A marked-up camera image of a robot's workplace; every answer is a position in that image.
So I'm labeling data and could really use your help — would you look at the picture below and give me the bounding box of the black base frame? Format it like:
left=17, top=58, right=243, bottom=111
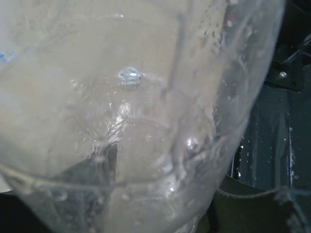
left=228, top=0, right=311, bottom=191

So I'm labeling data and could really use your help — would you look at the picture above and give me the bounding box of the clear bottle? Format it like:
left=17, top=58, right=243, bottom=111
left=0, top=0, right=285, bottom=233

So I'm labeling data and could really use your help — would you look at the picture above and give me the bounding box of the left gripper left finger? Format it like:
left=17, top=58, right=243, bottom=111
left=0, top=192, right=51, bottom=233

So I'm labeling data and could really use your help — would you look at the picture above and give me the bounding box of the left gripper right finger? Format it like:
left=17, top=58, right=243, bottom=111
left=207, top=188, right=311, bottom=233

